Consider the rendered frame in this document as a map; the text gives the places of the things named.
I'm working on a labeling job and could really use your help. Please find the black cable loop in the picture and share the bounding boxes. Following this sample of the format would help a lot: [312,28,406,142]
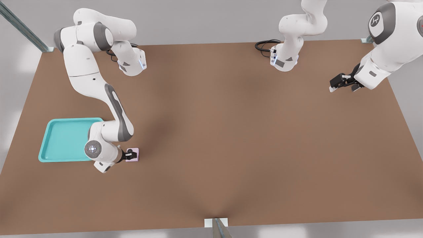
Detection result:
[106,43,139,62]
[255,39,282,58]

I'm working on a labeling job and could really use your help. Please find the pale lilac phone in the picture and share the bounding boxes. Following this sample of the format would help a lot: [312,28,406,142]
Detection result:
[125,148,140,162]

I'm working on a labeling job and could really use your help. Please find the pale blue-green tray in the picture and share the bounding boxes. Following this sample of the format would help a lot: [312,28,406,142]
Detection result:
[38,118,104,163]

